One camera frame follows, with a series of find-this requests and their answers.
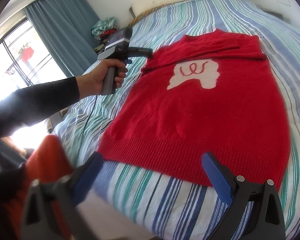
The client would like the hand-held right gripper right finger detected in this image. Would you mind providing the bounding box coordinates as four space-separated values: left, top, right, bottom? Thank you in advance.
201 151 287 240

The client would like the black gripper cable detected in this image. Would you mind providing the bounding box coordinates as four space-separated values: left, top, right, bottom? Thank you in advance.
84 94 98 130

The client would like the person's left hand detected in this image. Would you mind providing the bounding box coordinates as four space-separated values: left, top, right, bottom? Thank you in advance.
76 60 128 94

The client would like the window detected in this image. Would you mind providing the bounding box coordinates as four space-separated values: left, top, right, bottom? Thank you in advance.
0 17 68 103

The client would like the blue curtain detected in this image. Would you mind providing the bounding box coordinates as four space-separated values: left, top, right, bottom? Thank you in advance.
24 0 103 77

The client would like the red hanging cloth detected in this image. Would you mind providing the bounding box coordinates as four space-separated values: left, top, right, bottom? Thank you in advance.
21 46 34 62

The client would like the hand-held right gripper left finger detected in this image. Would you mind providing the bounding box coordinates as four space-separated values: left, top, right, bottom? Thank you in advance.
20 152 103 240

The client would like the striped bed blanket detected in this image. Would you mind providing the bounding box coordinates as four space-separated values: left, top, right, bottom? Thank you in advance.
51 0 300 240

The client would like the pile of mixed clothes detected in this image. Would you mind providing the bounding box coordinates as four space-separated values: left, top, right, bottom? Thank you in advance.
91 17 119 53

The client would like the red sweater with rabbit print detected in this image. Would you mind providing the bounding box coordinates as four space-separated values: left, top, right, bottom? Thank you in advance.
97 29 292 190

